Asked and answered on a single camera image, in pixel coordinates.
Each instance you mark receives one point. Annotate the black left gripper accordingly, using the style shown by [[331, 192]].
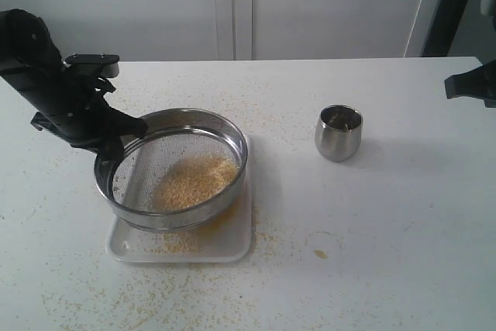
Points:
[[69, 105]]

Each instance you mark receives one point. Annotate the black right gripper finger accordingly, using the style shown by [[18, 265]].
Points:
[[480, 83]]

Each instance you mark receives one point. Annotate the round steel mesh sieve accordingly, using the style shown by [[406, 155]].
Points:
[[165, 123]]

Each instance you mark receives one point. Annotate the yellow granular grain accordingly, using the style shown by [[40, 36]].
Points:
[[192, 181]]

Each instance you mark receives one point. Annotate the stainless steel cup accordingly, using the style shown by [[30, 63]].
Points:
[[338, 132]]

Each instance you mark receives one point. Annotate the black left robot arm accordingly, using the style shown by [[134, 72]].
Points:
[[68, 93]]

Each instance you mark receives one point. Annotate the white cabinet with doors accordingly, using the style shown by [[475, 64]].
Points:
[[236, 29]]

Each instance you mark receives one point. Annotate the white square plastic tray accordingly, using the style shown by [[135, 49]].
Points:
[[221, 239]]

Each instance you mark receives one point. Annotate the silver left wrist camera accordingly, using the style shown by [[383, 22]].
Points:
[[101, 64]]

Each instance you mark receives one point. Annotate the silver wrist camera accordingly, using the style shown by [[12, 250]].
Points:
[[101, 64], [488, 8]]

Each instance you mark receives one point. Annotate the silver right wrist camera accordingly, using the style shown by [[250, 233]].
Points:
[[488, 8]]

